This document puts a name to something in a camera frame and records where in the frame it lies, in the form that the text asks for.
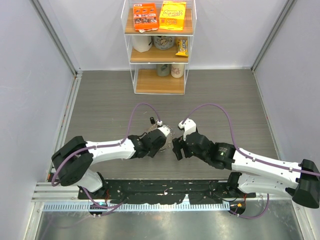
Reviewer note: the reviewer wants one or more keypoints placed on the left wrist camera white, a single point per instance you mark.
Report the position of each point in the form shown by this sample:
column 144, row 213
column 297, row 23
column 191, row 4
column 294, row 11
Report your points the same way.
column 165, row 129

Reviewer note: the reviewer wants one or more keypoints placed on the white slotted cable duct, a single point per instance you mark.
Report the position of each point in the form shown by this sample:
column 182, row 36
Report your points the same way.
column 88, row 206

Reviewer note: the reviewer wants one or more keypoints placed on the green grey cup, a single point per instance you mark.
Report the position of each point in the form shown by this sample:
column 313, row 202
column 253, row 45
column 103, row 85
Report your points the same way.
column 163, row 70

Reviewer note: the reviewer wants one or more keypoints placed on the yellow candy bag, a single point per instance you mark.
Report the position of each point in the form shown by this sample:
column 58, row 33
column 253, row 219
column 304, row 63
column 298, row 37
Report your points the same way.
column 182, row 47

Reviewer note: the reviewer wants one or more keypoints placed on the large keyring with many rings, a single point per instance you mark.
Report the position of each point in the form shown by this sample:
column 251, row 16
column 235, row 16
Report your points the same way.
column 169, row 137

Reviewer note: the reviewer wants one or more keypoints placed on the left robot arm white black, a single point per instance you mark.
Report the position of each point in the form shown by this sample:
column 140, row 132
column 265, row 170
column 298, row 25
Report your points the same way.
column 73, row 161

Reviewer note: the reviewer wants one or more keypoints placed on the white wire shelf rack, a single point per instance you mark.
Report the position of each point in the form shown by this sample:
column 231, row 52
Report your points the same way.
column 155, row 67

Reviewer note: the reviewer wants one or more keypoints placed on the white cup red scribble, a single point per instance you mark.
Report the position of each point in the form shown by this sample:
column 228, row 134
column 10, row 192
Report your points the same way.
column 177, row 70

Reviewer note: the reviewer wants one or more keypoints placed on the yellow snack box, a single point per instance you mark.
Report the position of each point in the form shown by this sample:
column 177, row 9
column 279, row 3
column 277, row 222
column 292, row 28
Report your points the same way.
column 172, row 15

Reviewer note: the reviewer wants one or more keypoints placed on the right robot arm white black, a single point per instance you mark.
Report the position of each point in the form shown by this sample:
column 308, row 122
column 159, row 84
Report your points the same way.
column 252, row 173

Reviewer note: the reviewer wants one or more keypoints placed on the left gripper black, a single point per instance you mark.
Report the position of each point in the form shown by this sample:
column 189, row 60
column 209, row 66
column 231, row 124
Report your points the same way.
column 152, row 154

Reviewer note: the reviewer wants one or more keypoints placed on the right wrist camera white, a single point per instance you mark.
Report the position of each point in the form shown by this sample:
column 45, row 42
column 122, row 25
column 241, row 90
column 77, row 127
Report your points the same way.
column 188, row 127

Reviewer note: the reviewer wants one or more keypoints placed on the small black key fob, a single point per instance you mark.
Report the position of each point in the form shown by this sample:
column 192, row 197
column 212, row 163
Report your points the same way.
column 152, row 120

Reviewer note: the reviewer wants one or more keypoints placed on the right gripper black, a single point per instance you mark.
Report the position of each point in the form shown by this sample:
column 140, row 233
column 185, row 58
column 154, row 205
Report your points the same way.
column 177, row 143

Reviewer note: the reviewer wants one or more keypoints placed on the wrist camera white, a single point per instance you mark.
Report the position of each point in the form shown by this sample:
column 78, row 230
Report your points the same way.
column 188, row 127
column 165, row 129

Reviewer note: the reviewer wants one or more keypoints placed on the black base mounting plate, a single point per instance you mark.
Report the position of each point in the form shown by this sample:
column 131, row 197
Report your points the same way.
column 167, row 192

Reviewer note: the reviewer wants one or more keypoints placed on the orange snack box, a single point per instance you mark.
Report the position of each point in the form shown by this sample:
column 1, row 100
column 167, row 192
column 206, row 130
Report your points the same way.
column 145, row 17

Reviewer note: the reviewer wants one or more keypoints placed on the grey cartoon mug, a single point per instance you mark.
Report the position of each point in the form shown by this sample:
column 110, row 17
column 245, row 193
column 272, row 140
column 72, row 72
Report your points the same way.
column 163, row 42

